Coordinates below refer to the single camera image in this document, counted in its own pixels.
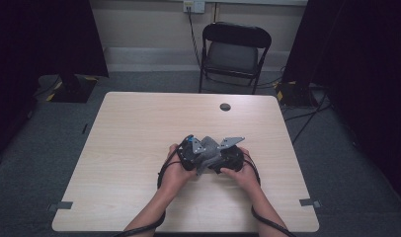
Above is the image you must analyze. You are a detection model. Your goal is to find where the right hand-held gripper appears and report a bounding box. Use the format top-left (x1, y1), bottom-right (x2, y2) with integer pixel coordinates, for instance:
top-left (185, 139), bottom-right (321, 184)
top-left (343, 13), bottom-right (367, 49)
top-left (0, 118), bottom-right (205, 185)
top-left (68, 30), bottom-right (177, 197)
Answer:
top-left (214, 136), bottom-right (246, 175)

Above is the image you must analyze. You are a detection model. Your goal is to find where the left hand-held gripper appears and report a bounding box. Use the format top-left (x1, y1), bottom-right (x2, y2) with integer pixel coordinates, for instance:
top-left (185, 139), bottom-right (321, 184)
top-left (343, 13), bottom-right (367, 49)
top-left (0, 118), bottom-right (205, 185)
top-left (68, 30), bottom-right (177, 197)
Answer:
top-left (178, 137), bottom-right (206, 172)

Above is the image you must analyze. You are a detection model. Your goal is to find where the person's right hand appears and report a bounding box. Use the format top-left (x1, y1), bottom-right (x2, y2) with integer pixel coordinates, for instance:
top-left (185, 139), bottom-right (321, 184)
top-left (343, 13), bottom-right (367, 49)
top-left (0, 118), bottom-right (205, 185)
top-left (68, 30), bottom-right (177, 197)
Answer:
top-left (220, 147), bottom-right (261, 196)

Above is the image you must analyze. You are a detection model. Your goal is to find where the person's left hand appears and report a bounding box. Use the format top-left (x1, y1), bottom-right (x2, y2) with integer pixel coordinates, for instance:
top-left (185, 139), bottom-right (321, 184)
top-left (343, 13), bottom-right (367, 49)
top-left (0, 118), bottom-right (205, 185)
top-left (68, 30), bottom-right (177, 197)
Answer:
top-left (158, 144), bottom-right (197, 196)

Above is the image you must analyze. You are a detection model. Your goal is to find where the gray tape strip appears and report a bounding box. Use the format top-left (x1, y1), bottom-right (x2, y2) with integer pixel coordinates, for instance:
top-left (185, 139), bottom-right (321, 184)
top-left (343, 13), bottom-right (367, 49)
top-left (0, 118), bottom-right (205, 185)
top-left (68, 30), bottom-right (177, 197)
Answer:
top-left (298, 197), bottom-right (322, 209)
top-left (46, 200), bottom-right (74, 212)

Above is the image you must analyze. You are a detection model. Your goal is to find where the black stand base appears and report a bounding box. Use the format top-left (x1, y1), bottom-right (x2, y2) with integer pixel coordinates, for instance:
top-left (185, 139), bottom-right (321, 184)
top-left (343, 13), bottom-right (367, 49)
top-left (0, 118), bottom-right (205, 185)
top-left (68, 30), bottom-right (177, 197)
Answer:
top-left (276, 80), bottom-right (318, 108)
top-left (49, 73), bottom-right (99, 104)

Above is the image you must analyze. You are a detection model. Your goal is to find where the black folding chair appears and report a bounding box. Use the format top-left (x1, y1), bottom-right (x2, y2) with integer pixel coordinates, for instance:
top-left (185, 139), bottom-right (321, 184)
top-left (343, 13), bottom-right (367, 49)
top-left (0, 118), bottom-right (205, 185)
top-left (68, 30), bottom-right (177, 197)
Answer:
top-left (198, 21), bottom-right (273, 96)

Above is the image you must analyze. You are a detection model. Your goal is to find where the black curtain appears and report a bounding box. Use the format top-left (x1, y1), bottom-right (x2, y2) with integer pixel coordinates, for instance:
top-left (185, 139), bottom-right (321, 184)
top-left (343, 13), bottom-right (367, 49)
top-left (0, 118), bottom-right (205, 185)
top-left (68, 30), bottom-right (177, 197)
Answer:
top-left (281, 0), bottom-right (401, 208)
top-left (0, 0), bottom-right (110, 166)

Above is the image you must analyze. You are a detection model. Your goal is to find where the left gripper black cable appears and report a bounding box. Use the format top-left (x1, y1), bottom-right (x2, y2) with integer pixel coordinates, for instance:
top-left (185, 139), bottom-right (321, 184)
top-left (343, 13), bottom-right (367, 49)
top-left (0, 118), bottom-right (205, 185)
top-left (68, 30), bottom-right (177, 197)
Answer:
top-left (113, 133), bottom-right (195, 237)

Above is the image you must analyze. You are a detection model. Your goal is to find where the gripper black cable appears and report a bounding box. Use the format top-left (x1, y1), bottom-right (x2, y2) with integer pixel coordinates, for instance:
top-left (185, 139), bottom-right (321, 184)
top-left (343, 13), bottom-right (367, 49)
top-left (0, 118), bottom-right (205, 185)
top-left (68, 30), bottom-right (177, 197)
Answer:
top-left (242, 152), bottom-right (297, 237)
top-left (113, 133), bottom-right (195, 237)

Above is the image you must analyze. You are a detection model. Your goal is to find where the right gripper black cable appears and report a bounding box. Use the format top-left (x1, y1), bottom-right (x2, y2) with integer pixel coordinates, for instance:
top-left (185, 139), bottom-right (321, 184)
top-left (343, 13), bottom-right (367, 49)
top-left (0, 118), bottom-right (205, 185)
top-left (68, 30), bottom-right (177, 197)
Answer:
top-left (242, 152), bottom-right (297, 237)

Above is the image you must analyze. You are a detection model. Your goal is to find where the black floor cable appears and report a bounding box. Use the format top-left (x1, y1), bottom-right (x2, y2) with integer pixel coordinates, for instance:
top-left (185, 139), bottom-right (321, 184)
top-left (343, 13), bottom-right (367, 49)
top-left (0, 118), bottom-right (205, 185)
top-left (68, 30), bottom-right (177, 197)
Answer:
top-left (283, 103), bottom-right (333, 122)
top-left (291, 93), bottom-right (329, 146)

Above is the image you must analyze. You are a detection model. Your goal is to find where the black wall socket cable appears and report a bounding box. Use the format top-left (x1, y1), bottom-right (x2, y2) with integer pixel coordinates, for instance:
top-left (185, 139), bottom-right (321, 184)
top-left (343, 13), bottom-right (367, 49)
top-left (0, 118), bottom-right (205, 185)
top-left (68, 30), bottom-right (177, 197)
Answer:
top-left (187, 6), bottom-right (204, 68)

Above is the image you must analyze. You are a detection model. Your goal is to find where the white wall socket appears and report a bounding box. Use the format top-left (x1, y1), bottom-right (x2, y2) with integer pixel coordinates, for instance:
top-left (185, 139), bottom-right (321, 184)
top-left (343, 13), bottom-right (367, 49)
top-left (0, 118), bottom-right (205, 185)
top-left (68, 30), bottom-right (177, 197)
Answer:
top-left (183, 0), bottom-right (206, 14)

